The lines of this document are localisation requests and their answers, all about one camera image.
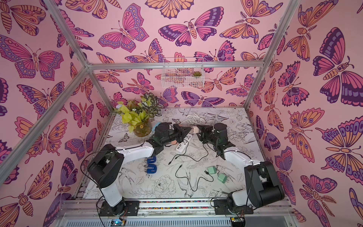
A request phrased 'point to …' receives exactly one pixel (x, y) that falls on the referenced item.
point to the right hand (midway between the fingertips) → (196, 125)
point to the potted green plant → (139, 115)
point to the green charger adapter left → (211, 170)
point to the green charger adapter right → (222, 178)
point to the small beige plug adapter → (195, 129)
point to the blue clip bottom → (151, 168)
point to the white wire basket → (183, 73)
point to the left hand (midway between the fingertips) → (194, 127)
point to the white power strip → (181, 146)
